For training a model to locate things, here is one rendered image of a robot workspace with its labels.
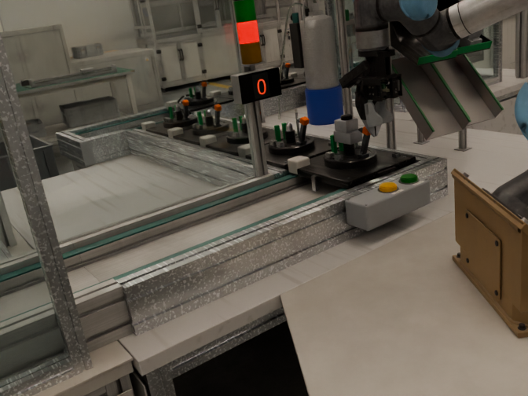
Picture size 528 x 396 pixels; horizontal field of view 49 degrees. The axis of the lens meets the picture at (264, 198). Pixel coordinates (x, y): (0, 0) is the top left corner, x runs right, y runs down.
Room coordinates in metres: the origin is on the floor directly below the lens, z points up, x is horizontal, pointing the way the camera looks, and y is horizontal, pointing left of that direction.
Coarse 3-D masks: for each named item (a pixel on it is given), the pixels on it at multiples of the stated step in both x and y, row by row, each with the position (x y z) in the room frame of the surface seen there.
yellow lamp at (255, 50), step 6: (252, 42) 1.44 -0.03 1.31; (258, 42) 1.45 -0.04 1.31; (240, 48) 1.45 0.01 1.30; (246, 48) 1.43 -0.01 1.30; (252, 48) 1.43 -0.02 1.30; (258, 48) 1.44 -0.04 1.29; (246, 54) 1.44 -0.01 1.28; (252, 54) 1.43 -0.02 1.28; (258, 54) 1.44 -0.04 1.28; (246, 60) 1.44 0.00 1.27; (252, 60) 1.43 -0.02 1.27; (258, 60) 1.44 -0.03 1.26
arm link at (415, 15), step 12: (384, 0) 1.29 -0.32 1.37; (396, 0) 1.26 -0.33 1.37; (408, 0) 1.24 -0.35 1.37; (420, 0) 1.23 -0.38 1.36; (432, 0) 1.25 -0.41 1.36; (384, 12) 1.29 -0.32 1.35; (396, 12) 1.27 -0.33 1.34; (408, 12) 1.25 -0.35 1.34; (420, 12) 1.23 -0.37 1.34; (432, 12) 1.25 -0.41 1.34; (408, 24) 1.28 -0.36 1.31; (420, 24) 1.28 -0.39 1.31; (432, 24) 1.29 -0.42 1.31
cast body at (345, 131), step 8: (336, 120) 1.46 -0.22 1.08; (344, 120) 1.45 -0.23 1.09; (352, 120) 1.44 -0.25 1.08; (336, 128) 1.46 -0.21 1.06; (344, 128) 1.44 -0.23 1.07; (352, 128) 1.44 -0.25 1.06; (336, 136) 1.47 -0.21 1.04; (344, 136) 1.44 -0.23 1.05; (352, 136) 1.43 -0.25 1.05; (360, 136) 1.44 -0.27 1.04; (352, 144) 1.43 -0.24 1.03
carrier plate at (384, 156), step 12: (384, 156) 1.46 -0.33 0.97; (408, 156) 1.43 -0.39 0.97; (300, 168) 1.46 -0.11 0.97; (312, 168) 1.44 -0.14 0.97; (324, 168) 1.43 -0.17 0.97; (360, 168) 1.39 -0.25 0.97; (372, 168) 1.37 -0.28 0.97; (384, 168) 1.36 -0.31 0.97; (396, 168) 1.38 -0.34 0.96; (324, 180) 1.37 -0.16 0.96; (336, 180) 1.33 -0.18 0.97; (348, 180) 1.31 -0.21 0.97; (360, 180) 1.32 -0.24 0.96
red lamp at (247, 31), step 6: (240, 24) 1.44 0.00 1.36; (246, 24) 1.43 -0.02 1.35; (252, 24) 1.44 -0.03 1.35; (240, 30) 1.44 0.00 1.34; (246, 30) 1.43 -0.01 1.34; (252, 30) 1.44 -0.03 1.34; (240, 36) 1.44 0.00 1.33; (246, 36) 1.43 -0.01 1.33; (252, 36) 1.43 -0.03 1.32; (258, 36) 1.46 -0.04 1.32; (240, 42) 1.44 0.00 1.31; (246, 42) 1.43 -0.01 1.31
